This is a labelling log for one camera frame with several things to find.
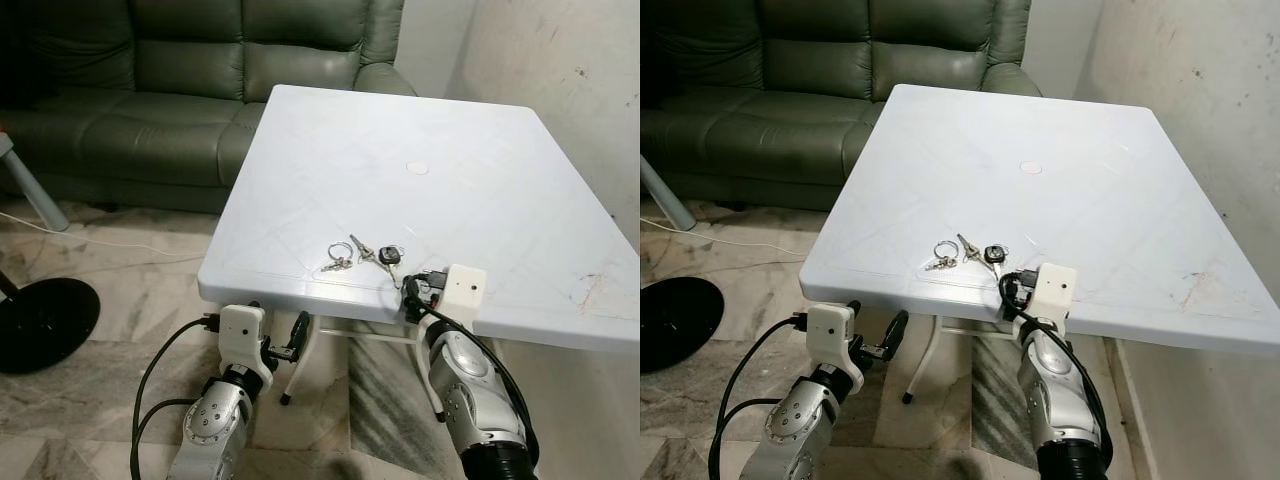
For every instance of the white plastic square table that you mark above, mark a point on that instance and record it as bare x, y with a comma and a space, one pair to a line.
400, 200
1050, 200

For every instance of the white round table cap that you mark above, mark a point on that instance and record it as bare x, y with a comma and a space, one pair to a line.
1031, 167
418, 167

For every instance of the black round stand base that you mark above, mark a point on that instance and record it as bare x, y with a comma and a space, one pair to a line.
45, 325
680, 322

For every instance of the dark green leather sofa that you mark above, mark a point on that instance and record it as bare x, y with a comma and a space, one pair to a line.
150, 120
780, 120

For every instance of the grey metal pole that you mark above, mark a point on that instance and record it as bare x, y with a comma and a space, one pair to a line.
35, 190
668, 200

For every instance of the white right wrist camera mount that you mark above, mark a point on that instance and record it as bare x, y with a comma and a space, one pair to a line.
463, 290
1055, 288

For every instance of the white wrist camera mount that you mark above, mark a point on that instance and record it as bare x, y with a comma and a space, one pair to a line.
463, 290
828, 328
240, 330
1055, 288

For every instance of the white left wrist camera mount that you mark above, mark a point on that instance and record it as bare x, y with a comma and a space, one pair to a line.
240, 330
828, 328

